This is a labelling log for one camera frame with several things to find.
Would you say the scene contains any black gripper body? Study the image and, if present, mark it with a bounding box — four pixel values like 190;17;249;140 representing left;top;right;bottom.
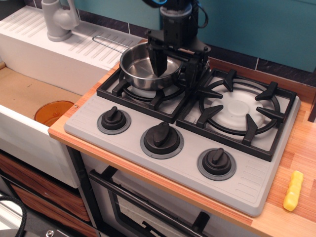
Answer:
146;30;211;61

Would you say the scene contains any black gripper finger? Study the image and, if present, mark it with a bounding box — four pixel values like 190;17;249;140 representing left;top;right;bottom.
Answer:
185;58;209;92
149;45;167;77

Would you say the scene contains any stainless steel pan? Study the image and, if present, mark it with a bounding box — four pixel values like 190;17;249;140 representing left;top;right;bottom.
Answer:
92;36;183;91

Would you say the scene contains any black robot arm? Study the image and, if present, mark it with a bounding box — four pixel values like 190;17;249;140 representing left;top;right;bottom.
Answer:
144;0;211;88

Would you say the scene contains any grey toy stove top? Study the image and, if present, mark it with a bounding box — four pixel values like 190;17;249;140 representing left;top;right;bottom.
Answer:
63;46;302;218

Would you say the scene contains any black left stove knob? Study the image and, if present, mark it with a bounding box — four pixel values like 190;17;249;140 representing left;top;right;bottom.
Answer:
97;106;131;135

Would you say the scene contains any black stove knob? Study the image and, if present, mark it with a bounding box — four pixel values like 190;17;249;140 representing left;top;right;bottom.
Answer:
140;122;184;159
97;106;131;135
197;148;237;181

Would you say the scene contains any black middle stove knob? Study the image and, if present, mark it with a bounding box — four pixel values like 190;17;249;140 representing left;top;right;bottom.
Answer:
140;122;184;159

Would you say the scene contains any black right stove knob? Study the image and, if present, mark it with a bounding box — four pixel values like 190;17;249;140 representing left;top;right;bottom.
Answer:
197;148;237;181

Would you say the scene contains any yellow toy fry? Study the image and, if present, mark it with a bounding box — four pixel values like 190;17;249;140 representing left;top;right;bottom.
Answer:
283;170;304;211

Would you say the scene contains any black left burner grate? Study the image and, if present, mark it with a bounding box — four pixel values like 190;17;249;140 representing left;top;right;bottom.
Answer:
97;62;208;123

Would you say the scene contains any black burner grate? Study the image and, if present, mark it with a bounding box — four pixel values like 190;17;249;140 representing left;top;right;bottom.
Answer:
97;62;208;123
176;69;299;161

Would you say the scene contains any black right burner grate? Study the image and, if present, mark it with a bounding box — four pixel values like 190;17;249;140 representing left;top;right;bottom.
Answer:
176;69;299;161

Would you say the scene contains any grey toy faucet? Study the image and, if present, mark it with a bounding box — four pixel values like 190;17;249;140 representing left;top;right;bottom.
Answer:
41;0;80;42

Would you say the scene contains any orange plastic plate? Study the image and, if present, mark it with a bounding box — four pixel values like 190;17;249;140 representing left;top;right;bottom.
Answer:
34;100;74;127

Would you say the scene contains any white toy sink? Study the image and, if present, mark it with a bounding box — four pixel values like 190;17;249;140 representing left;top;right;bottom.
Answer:
0;6;140;188

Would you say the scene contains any toy oven door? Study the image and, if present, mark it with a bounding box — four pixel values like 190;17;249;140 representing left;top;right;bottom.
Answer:
88;166;253;237

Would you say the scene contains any wood grain drawer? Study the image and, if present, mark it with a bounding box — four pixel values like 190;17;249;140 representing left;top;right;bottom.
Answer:
0;151;97;237

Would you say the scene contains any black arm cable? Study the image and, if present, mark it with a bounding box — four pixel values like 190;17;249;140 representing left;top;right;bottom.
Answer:
195;0;209;29

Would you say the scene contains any black braided cable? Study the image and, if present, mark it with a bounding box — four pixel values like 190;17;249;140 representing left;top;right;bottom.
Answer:
0;196;28;237

